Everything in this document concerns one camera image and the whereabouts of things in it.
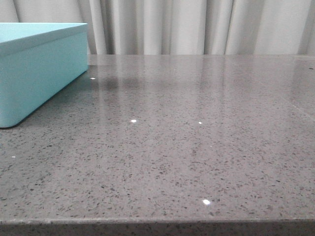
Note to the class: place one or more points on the light blue storage box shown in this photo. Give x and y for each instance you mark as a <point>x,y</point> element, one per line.
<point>37,60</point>

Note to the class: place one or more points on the grey pleated curtain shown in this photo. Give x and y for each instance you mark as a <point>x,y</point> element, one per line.
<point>188,27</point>

